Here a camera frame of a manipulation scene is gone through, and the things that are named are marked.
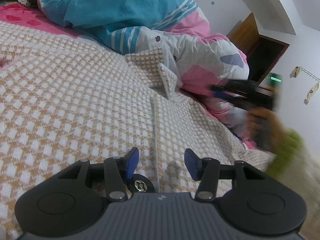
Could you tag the pink floral bed blanket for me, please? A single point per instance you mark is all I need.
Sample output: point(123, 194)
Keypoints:
point(25, 17)

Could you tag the pink white patterned quilt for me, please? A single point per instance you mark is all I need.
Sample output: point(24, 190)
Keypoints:
point(200, 55)

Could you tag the beige hanging cloth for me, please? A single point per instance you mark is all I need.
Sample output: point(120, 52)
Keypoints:
point(312, 92)
point(295, 72)

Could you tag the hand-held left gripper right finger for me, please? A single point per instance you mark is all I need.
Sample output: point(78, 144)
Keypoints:
point(191, 165)

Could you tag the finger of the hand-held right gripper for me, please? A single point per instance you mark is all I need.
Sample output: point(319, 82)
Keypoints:
point(226, 94)
point(230, 85)

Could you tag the person's right hand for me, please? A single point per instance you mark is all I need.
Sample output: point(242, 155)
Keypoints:
point(265, 115)

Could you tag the white wall hook rail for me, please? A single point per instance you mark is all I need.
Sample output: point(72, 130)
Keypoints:
point(310, 73)

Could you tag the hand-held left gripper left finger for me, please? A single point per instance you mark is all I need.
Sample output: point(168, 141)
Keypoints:
point(132, 163)

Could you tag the beige checked knit sweater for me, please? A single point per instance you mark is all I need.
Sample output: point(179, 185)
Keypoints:
point(75, 92)

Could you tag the brown wooden door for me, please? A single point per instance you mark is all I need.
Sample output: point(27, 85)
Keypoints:
point(246, 32)

